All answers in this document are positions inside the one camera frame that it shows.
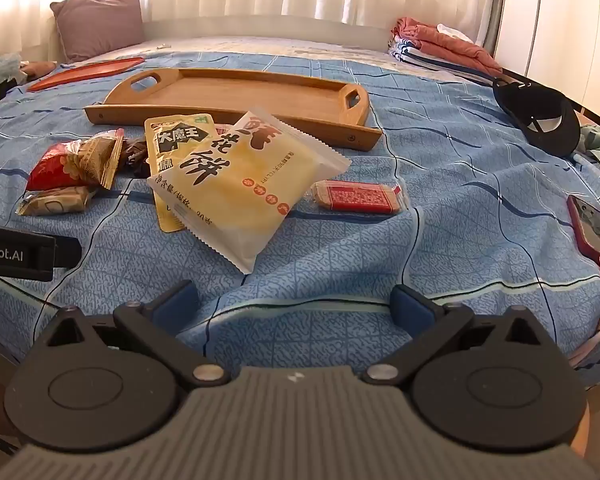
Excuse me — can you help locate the blue checked blanket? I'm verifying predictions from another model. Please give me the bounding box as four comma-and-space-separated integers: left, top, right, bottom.
0, 51, 600, 361

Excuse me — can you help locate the red plastic lid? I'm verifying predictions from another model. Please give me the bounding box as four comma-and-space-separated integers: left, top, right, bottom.
27, 57, 146, 92

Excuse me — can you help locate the small brown gold packet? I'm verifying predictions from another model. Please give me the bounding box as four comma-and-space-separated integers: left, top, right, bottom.
16, 186, 97, 217

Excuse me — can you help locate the black cloth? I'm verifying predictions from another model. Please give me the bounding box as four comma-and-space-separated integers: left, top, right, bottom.
0, 72, 28, 93

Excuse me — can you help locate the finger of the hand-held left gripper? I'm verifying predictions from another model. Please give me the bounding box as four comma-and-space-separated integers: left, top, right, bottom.
55, 236, 82, 269

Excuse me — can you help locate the green curtain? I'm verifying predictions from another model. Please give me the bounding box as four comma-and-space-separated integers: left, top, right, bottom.
480, 0, 509, 56

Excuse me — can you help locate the beige mattress sheet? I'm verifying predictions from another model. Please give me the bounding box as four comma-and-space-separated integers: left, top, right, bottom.
62, 35, 396, 66

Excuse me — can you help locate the red label cracker packet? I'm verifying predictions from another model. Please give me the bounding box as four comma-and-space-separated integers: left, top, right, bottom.
307, 179, 410, 216

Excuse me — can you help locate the purple pillow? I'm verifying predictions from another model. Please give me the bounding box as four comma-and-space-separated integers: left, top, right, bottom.
50, 0, 146, 63

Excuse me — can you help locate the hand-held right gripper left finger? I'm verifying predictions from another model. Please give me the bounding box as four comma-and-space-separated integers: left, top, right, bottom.
42, 280, 228, 391

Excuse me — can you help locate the white yellow pastry packet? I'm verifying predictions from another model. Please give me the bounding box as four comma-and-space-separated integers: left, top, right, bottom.
147, 108, 353, 275

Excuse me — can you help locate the wooden tray with handles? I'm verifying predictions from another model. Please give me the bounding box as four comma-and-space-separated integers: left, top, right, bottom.
84, 67, 383, 153

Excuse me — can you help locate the dark brown snack packet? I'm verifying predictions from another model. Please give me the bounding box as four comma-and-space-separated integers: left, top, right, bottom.
117, 135, 153, 178

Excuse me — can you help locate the grey bed headboard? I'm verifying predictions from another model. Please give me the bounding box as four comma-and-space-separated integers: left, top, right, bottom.
142, 15, 396, 51

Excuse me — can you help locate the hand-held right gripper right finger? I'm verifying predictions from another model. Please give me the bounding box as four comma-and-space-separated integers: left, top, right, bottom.
362, 284, 543, 391

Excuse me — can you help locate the phone in red case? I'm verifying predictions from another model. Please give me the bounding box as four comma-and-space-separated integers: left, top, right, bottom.
566, 195, 600, 278

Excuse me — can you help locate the light blue cloth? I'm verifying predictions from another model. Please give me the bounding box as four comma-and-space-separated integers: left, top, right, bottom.
0, 50, 28, 86

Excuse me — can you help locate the brown pink cloth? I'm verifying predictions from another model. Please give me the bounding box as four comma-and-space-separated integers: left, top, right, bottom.
21, 60, 58, 79

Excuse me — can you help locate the folded pink blanket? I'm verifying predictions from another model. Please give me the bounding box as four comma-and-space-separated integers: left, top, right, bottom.
392, 16, 503, 76

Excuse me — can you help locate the red gold snack packet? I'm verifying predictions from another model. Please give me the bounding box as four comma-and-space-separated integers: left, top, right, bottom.
26, 129, 126, 192

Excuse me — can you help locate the white cloth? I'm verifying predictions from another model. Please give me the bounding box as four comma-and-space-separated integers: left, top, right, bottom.
436, 22, 473, 41

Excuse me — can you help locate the black cap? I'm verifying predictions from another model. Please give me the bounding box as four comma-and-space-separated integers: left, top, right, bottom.
492, 75, 582, 158

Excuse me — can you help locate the yellow black-label snack packet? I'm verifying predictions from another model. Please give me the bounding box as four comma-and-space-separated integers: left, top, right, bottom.
144, 114, 221, 233

